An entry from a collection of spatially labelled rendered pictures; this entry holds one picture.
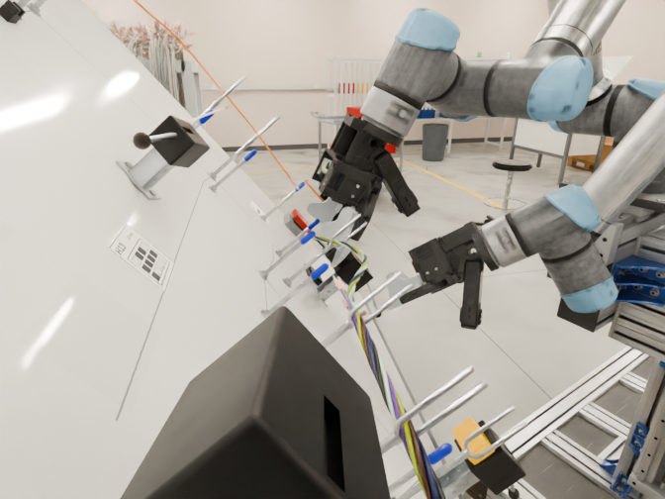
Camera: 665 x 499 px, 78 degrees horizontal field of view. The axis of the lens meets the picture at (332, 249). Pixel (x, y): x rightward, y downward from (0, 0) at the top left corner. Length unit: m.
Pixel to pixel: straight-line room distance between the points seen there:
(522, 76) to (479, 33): 9.67
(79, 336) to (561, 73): 0.55
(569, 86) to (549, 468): 1.34
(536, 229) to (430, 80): 0.26
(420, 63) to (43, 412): 0.52
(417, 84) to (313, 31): 8.41
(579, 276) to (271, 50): 8.36
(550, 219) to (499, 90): 0.20
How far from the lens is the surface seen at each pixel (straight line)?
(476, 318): 0.70
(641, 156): 0.81
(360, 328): 0.32
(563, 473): 1.70
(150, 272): 0.33
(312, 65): 8.93
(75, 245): 0.30
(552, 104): 0.59
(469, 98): 0.64
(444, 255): 0.69
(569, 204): 0.68
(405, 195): 0.63
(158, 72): 1.31
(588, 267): 0.71
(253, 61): 8.79
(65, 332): 0.25
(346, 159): 0.59
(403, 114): 0.58
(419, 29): 0.60
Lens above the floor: 1.40
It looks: 23 degrees down
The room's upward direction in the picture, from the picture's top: straight up
